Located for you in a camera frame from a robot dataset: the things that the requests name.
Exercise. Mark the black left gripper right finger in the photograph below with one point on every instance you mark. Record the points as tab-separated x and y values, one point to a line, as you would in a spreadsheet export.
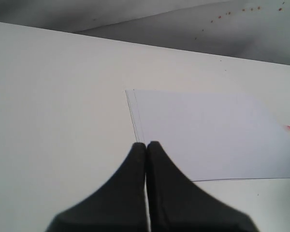
176	204

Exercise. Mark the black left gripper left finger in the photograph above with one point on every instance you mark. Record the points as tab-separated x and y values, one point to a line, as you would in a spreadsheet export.
117	206

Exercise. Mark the white paper sheet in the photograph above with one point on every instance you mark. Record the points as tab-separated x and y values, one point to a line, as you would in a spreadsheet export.
212	136

